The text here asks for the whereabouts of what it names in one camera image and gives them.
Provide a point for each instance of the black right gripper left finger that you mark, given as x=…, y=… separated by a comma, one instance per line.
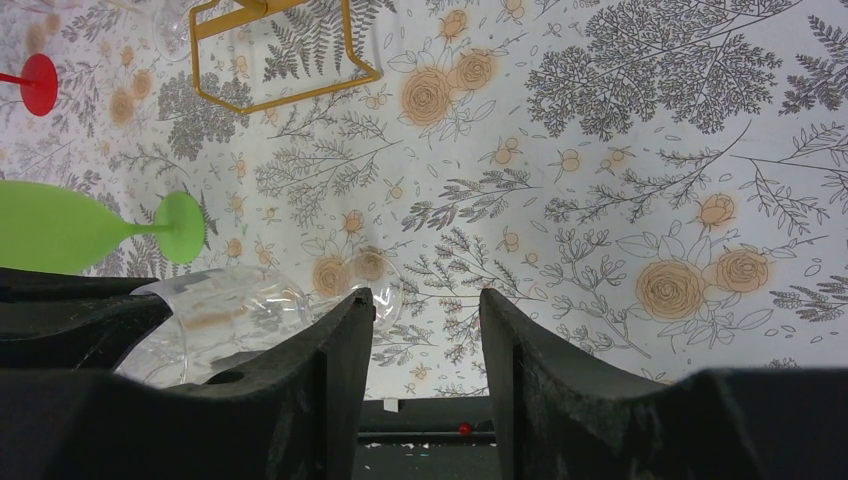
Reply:
x=291, y=412

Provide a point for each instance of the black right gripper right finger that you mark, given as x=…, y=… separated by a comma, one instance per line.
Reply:
x=560, y=413

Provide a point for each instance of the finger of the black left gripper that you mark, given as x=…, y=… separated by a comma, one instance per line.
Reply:
x=57, y=321

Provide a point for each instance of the clear wine glass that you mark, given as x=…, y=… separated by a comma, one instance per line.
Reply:
x=171, y=29
x=220, y=318

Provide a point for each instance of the green plastic wine glass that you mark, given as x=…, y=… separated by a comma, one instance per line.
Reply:
x=49, y=229

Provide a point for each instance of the red plastic wine glass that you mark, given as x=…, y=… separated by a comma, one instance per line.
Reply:
x=38, y=84

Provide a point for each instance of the floral patterned tablecloth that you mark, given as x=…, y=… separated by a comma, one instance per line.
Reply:
x=663, y=184

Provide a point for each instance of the gold wire wine glass rack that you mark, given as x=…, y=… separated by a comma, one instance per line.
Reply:
x=308, y=35

